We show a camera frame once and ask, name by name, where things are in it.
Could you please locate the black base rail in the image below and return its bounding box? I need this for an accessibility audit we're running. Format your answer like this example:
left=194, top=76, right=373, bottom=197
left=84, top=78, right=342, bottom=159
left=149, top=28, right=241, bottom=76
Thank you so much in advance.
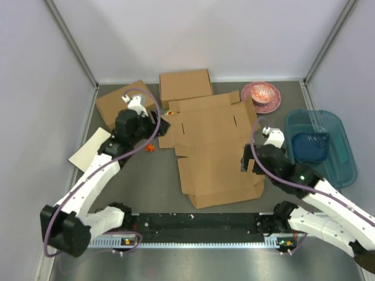
left=99, top=212, right=296, bottom=238

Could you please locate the dark blue dish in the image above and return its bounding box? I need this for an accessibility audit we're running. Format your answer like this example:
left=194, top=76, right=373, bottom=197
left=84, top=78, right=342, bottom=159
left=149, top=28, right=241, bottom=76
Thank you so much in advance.
left=291, top=132, right=330, bottom=163

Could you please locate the grey slotted cable duct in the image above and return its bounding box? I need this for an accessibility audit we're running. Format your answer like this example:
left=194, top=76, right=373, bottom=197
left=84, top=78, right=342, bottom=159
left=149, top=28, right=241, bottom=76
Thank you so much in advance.
left=87, top=236, right=296, bottom=249

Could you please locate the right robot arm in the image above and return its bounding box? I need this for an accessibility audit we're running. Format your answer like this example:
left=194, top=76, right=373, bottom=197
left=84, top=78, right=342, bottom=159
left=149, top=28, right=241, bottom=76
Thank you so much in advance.
left=241, top=144, right=374, bottom=273

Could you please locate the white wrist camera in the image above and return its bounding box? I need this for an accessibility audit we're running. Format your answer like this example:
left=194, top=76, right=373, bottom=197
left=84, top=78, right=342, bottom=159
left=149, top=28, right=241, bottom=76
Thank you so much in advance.
left=122, top=94, right=148, bottom=117
left=262, top=126, right=285, bottom=148

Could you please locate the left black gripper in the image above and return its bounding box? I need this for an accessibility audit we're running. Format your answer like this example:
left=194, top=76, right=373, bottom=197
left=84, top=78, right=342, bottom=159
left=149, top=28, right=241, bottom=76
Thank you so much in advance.
left=130, top=108, right=171, bottom=145

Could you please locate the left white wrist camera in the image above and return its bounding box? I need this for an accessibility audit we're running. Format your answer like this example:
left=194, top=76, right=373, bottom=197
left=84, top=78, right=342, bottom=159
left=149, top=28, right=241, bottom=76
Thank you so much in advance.
left=122, top=94, right=148, bottom=117

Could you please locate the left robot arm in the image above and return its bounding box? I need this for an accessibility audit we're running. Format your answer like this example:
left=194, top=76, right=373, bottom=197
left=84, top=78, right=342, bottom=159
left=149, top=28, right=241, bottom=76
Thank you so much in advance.
left=40, top=107, right=170, bottom=258

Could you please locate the teal plastic bin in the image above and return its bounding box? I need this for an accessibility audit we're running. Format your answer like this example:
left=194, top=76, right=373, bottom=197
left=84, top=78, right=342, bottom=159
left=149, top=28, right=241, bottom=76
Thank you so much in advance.
left=285, top=109, right=357, bottom=189

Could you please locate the white square board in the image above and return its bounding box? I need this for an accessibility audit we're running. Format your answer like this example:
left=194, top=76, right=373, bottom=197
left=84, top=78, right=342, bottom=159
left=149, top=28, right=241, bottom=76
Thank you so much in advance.
left=68, top=127, right=111, bottom=172

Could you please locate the pink plate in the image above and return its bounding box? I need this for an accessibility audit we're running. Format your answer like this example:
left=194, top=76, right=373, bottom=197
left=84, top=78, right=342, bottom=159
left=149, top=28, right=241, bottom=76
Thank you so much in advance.
left=240, top=81, right=281, bottom=114

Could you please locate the cardboard box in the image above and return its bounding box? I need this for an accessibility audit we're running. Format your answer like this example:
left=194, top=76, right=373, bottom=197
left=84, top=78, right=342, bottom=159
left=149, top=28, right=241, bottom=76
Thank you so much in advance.
left=159, top=91, right=264, bottom=209
left=159, top=68, right=213, bottom=108
left=96, top=80, right=151, bottom=131

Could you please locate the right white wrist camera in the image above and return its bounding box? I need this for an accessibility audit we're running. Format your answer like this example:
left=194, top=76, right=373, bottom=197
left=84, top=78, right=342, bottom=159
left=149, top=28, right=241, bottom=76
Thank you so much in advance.
left=262, top=126, right=285, bottom=148

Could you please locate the small orange toy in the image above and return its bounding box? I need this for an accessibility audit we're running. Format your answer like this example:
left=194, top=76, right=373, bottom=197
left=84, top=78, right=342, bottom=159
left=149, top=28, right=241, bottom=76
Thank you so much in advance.
left=145, top=143, right=155, bottom=152

